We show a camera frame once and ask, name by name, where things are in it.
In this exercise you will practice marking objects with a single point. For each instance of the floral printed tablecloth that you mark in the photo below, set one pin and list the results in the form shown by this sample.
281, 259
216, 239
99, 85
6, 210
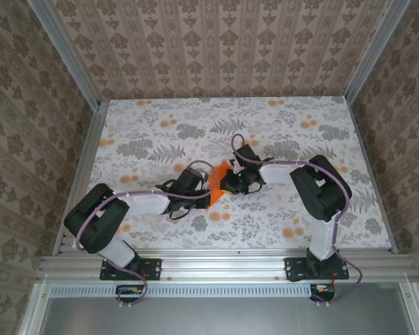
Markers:
300, 111

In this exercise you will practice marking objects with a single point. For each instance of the orange paper sheet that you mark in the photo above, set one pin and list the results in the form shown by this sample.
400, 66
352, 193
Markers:
216, 192

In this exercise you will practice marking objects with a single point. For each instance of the aluminium corner post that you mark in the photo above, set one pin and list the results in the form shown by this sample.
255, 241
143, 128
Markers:
373, 45
66, 52

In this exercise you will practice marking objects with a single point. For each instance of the aluminium front beam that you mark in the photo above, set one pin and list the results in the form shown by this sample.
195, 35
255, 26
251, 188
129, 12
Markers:
223, 267

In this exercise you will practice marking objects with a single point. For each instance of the aluminium lower frame rail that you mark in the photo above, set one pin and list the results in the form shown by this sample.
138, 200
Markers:
413, 307
33, 307

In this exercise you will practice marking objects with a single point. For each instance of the aluminium side rail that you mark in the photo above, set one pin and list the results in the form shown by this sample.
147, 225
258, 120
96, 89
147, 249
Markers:
372, 174
88, 146

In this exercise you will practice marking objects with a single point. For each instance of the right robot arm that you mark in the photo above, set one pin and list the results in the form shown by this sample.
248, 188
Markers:
321, 240

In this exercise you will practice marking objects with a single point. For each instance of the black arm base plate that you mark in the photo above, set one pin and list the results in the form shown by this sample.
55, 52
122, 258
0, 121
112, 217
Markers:
153, 268
293, 268

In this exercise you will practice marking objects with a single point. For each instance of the grey metal sheet panel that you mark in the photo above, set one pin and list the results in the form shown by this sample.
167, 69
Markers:
223, 317

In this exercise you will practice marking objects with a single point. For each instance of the black connector board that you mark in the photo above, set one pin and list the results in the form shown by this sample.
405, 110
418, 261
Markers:
129, 291
323, 291

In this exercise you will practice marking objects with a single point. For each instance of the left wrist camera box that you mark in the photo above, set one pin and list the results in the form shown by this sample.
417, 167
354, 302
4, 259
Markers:
190, 179

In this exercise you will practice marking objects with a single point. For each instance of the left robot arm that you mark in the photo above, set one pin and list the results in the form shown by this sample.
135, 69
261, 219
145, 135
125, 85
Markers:
143, 204

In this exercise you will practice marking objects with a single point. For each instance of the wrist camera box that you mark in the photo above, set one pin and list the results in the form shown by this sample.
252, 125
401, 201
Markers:
190, 179
247, 154

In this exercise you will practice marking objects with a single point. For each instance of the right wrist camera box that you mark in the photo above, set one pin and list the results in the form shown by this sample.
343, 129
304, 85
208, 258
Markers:
247, 154

